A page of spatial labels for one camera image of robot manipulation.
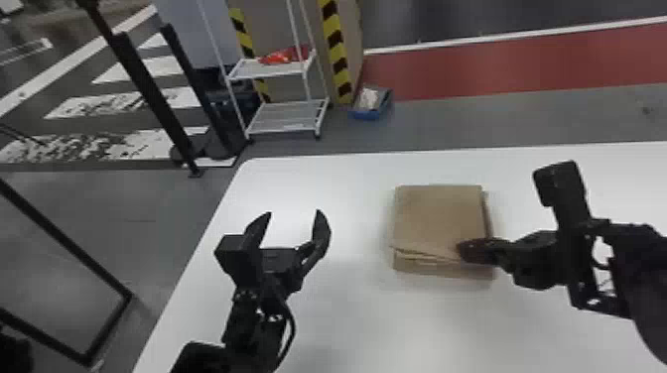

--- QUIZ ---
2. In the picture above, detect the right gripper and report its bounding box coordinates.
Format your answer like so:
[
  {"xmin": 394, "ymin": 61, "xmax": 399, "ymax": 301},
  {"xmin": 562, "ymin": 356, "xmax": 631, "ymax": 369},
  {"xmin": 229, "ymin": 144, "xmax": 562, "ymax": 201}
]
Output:
[{"xmin": 455, "ymin": 229, "xmax": 575, "ymax": 292}]

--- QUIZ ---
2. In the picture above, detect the yellow black striped post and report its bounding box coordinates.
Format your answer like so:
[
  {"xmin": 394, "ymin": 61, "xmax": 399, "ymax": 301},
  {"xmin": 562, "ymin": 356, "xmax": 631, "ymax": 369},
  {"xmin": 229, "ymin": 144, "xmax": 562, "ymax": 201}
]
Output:
[
  {"xmin": 318, "ymin": 0, "xmax": 356, "ymax": 106},
  {"xmin": 227, "ymin": 7, "xmax": 273, "ymax": 104}
]

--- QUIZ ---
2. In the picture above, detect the beige towel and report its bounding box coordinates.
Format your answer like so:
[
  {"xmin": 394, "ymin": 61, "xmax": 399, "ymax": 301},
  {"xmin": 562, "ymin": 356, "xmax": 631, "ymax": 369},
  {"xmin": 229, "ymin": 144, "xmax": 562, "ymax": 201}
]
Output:
[{"xmin": 389, "ymin": 184, "xmax": 495, "ymax": 281}]

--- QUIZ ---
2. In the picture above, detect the white wire rack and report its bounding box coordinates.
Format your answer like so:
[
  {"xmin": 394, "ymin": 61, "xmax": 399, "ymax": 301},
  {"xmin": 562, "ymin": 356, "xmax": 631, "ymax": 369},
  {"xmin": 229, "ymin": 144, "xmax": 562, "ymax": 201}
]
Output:
[{"xmin": 197, "ymin": 0, "xmax": 333, "ymax": 141}]

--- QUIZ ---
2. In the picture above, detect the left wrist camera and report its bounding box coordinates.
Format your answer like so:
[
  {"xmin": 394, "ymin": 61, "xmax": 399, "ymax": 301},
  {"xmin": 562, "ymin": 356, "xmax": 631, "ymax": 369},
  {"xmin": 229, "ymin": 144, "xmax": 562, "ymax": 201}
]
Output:
[{"xmin": 213, "ymin": 233, "xmax": 262, "ymax": 287}]

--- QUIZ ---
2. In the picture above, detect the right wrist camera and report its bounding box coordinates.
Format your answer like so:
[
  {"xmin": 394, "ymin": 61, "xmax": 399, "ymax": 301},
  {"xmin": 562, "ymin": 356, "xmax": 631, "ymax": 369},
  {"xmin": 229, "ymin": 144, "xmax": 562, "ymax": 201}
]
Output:
[{"xmin": 531, "ymin": 159, "xmax": 594, "ymax": 231}]

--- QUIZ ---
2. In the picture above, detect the red snack packet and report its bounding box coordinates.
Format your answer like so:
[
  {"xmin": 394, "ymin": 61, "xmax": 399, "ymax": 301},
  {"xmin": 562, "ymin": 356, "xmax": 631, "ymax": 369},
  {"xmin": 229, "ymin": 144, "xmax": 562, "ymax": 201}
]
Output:
[{"xmin": 258, "ymin": 44, "xmax": 313, "ymax": 66}]

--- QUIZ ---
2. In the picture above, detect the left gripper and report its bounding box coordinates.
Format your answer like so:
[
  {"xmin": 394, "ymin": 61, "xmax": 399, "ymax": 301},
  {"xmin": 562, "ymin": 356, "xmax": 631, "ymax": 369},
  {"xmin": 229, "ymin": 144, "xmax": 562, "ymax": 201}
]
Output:
[{"xmin": 242, "ymin": 208, "xmax": 333, "ymax": 296}]

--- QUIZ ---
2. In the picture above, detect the blue tray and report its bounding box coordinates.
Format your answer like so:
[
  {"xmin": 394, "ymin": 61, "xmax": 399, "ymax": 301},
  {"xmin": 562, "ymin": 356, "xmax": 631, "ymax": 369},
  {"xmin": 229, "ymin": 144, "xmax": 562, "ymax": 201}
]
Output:
[{"xmin": 348, "ymin": 84, "xmax": 394, "ymax": 122}]

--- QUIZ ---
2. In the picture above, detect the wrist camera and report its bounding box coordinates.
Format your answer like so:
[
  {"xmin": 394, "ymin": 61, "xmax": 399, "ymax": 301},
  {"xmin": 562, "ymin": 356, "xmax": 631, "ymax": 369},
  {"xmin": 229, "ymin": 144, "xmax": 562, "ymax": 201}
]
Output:
[
  {"xmin": 213, "ymin": 233, "xmax": 262, "ymax": 287},
  {"xmin": 531, "ymin": 159, "xmax": 594, "ymax": 231}
]

